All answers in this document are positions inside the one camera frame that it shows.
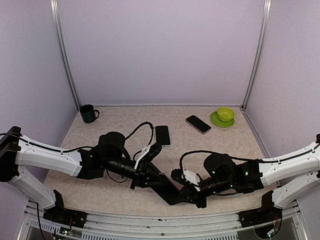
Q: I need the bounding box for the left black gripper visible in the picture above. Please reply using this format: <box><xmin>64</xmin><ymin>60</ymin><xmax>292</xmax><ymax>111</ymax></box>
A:
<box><xmin>103</xmin><ymin>157</ymin><xmax>169</xmax><ymax>190</ymax></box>

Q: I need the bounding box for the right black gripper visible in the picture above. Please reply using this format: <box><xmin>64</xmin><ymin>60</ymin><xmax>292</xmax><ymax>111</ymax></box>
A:
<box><xmin>174</xmin><ymin>176</ymin><xmax>235</xmax><ymax>208</ymax></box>

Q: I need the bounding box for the pink phone face down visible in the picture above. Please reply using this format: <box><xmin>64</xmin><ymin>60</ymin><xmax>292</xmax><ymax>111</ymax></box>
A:
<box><xmin>152</xmin><ymin>177</ymin><xmax>180</xmax><ymax>203</ymax></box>

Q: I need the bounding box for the lavender phone case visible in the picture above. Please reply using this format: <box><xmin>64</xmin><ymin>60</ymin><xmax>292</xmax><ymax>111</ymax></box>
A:
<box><xmin>154</xmin><ymin>125</ymin><xmax>172</xmax><ymax>148</ymax></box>

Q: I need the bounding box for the purple-edged black-screen phone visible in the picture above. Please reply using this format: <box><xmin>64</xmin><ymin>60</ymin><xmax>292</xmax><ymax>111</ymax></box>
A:
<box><xmin>186</xmin><ymin>115</ymin><xmax>212</xmax><ymax>134</ymax></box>

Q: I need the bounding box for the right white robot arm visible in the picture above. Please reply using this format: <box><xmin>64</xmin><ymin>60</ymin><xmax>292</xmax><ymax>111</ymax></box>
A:
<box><xmin>170</xmin><ymin>139</ymin><xmax>320</xmax><ymax>222</ymax></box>

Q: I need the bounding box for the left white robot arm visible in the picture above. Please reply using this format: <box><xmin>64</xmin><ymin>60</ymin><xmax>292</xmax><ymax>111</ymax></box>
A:
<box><xmin>0</xmin><ymin>126</ymin><xmax>179</xmax><ymax>223</ymax></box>

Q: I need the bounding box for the dark green mug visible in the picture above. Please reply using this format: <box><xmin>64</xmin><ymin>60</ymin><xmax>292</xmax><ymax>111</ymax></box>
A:
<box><xmin>79</xmin><ymin>104</ymin><xmax>100</xmax><ymax>124</ymax></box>

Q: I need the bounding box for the green bowl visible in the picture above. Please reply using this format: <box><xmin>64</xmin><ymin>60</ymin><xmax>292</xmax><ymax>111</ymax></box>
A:
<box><xmin>216</xmin><ymin>107</ymin><xmax>235</xmax><ymax>123</ymax></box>

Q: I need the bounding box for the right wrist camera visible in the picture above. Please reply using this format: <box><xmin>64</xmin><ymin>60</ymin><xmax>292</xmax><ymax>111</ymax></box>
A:
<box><xmin>170</xmin><ymin>169</ymin><xmax>202</xmax><ymax>192</ymax></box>

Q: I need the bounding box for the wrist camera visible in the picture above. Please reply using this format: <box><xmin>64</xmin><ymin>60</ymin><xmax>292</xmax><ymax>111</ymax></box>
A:
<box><xmin>134</xmin><ymin>143</ymin><xmax>162</xmax><ymax>172</ymax></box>
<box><xmin>170</xmin><ymin>169</ymin><xmax>202</xmax><ymax>192</ymax></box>

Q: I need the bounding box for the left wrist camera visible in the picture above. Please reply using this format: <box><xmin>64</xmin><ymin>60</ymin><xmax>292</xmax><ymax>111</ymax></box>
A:
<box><xmin>134</xmin><ymin>143</ymin><xmax>162</xmax><ymax>172</ymax></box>

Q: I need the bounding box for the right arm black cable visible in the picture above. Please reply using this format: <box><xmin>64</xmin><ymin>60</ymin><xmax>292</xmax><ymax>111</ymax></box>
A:
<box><xmin>178</xmin><ymin>141</ymin><xmax>320</xmax><ymax>196</ymax></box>

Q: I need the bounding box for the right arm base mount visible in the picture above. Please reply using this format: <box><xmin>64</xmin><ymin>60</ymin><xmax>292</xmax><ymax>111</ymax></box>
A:
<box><xmin>238</xmin><ymin>190</ymin><xmax>283</xmax><ymax>228</ymax></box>

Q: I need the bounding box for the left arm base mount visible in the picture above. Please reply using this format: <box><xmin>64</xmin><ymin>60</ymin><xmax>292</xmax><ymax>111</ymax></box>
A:
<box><xmin>43</xmin><ymin>189</ymin><xmax>88</xmax><ymax>228</ymax></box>

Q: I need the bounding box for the front aluminium rail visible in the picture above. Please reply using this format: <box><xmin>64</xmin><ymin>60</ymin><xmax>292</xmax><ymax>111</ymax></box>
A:
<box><xmin>17</xmin><ymin>212</ymin><xmax>308</xmax><ymax>240</ymax></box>

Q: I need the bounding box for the left aluminium frame post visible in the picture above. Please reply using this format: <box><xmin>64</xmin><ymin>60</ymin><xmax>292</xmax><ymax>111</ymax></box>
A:
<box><xmin>49</xmin><ymin>0</ymin><xmax>81</xmax><ymax>111</ymax></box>

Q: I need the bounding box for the aluminium frame post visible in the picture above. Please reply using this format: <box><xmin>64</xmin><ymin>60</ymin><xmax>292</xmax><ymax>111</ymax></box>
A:
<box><xmin>49</xmin><ymin>0</ymin><xmax>81</xmax><ymax>111</ymax></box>
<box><xmin>241</xmin><ymin>0</ymin><xmax>272</xmax><ymax>112</ymax></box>

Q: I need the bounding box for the right aluminium frame post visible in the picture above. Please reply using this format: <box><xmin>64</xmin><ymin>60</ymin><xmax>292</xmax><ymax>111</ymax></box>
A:
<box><xmin>241</xmin><ymin>0</ymin><xmax>272</xmax><ymax>112</ymax></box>

